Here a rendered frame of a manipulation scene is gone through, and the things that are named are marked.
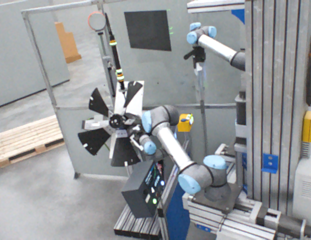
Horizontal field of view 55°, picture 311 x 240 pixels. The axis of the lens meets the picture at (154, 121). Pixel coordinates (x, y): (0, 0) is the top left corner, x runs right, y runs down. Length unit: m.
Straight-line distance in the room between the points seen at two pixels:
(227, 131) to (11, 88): 5.62
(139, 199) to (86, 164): 2.34
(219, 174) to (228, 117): 1.36
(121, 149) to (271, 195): 1.11
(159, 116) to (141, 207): 0.51
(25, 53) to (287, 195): 6.69
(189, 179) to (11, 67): 6.39
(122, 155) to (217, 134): 1.11
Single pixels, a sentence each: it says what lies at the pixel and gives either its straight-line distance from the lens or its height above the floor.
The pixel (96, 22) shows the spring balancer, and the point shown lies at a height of 1.87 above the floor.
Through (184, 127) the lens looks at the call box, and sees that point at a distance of 2.47.
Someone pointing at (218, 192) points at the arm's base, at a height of 1.09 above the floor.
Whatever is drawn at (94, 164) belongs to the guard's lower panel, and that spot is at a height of 0.20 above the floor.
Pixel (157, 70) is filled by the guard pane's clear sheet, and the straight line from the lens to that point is 2.88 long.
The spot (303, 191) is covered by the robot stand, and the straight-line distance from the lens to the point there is 1.67.
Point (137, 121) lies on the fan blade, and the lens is 2.30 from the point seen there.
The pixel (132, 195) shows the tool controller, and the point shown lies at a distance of 1.56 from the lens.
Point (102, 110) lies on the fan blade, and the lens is 2.47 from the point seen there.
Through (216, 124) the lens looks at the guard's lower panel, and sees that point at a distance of 2.96.
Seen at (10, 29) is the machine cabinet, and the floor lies 1.55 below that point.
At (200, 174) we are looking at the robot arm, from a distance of 1.55.
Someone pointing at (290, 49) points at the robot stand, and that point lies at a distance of 1.40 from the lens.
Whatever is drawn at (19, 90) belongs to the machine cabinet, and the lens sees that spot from 7.64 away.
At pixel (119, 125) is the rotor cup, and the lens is 2.29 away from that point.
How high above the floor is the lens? 2.19
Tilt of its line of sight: 26 degrees down
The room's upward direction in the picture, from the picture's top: 10 degrees counter-clockwise
